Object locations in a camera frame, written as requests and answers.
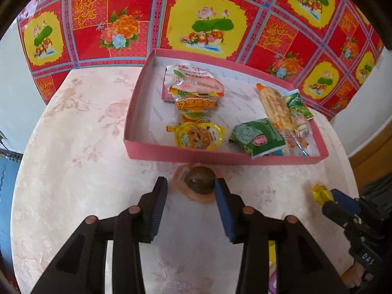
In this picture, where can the red floral printed cloth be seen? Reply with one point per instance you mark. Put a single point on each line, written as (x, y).
(128, 0)

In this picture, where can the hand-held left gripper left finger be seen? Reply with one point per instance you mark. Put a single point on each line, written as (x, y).
(157, 208)

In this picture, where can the person's right hand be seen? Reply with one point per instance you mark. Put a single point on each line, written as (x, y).
(356, 278)

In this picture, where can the pink purple snack packet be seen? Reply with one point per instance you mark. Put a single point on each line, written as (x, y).
(273, 281)

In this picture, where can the yellow round snack pouch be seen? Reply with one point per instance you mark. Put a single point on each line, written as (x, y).
(196, 136)

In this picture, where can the green pea snack packet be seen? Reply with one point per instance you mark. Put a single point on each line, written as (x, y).
(298, 104)

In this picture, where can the small yellow snack packet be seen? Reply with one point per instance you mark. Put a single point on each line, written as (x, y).
(320, 193)

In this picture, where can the blue furniture panel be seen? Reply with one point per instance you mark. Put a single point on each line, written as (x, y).
(6, 183)

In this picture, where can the dark red snack packet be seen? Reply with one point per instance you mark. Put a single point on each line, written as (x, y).
(167, 95)

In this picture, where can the pink cardboard box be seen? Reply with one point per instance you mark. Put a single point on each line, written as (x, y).
(232, 110)

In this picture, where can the dark green snack packet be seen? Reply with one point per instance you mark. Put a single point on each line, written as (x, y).
(260, 136)

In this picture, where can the peach-rimmed jelly cup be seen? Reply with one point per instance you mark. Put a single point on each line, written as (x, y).
(199, 180)

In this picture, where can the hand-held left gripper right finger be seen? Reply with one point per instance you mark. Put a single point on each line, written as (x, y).
(225, 211)

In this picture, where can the striped-edge yellow orange packet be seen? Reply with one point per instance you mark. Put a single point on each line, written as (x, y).
(196, 105)

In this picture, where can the clear blue-edged snack packet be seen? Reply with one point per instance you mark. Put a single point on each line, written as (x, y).
(298, 141)

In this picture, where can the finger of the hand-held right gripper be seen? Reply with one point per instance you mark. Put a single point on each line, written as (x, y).
(346, 200)
(337, 213)

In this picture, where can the golden cracker packet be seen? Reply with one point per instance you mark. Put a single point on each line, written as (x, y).
(275, 107)

